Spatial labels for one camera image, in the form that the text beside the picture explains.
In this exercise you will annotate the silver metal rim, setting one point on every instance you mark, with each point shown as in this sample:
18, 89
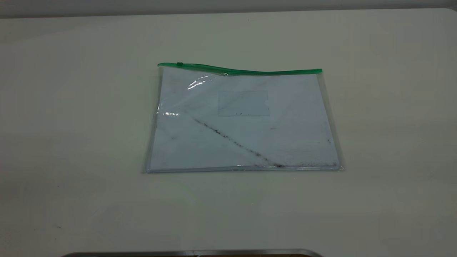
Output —
192, 253

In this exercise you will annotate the white paper sheet inside bag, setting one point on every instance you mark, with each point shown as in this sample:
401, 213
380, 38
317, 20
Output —
292, 135

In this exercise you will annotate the clear zipper bag green zip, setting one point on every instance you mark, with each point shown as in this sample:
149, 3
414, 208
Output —
250, 142

